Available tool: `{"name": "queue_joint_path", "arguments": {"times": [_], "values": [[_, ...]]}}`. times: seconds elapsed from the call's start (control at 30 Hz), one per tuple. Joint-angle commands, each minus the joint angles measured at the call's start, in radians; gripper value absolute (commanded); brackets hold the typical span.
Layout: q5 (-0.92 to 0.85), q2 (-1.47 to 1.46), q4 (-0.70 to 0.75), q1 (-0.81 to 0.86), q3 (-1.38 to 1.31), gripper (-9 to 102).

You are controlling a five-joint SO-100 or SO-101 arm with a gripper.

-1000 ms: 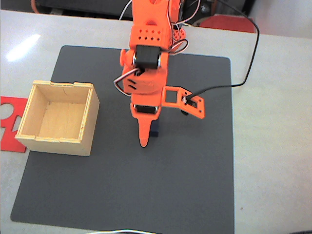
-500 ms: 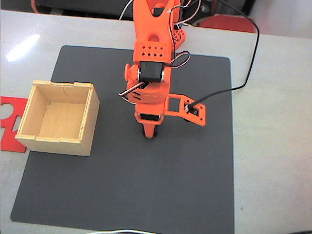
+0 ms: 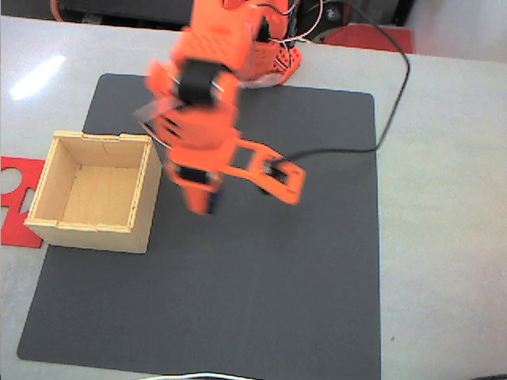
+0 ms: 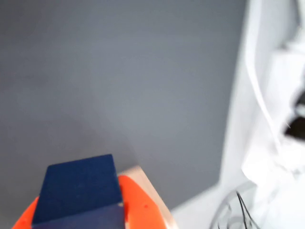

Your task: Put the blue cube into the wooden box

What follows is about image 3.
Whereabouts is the white cable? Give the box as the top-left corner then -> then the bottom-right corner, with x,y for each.
136,370 -> 265,380

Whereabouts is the white servo wire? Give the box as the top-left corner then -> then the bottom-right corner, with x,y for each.
273,0 -> 325,45

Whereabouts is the orange camera mount black camera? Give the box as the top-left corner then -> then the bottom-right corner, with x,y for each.
222,138 -> 308,207

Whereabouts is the dark grey mat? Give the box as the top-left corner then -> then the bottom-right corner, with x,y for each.
16,72 -> 383,380

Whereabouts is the orange cable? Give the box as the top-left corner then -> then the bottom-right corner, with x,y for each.
48,0 -> 77,23

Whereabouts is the open wooden box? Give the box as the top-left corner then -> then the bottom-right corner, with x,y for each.
24,130 -> 163,255

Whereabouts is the black cable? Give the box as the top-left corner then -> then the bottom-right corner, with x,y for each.
276,2 -> 412,164

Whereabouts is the red flat object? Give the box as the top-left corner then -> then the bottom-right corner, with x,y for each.
322,23 -> 415,55

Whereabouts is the red cutout sheet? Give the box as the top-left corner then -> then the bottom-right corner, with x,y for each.
0,155 -> 47,249

